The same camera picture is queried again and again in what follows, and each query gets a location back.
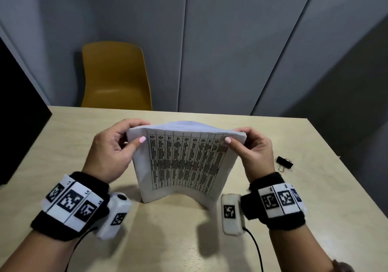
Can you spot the person's left hand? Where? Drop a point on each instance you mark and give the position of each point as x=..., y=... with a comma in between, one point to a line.
x=106, y=156

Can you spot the person's right hand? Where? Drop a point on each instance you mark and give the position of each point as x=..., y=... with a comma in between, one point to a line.
x=257, y=156

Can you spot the black binder clip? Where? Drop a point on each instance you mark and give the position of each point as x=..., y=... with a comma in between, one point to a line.
x=284, y=162

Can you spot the pile of printed papers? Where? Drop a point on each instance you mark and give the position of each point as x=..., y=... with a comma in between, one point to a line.
x=182, y=165

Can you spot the person's left forearm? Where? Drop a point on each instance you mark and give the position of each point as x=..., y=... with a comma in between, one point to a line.
x=33, y=253

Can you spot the black right wristband with markers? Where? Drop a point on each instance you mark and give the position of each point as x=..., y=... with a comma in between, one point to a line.
x=276, y=202

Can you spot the black wristband with markers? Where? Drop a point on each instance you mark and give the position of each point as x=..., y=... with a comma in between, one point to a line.
x=72, y=202
x=276, y=202

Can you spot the black left wristband with markers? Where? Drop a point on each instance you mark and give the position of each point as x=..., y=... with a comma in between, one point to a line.
x=72, y=202

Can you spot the yellow plastic chair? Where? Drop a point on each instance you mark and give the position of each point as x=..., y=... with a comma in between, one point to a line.
x=118, y=74

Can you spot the black monitor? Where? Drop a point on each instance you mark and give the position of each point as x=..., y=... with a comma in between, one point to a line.
x=18, y=114

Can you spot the brown scrunchie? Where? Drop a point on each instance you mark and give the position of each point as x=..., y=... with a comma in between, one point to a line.
x=342, y=266

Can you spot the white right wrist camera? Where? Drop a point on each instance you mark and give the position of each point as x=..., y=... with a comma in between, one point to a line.
x=232, y=214

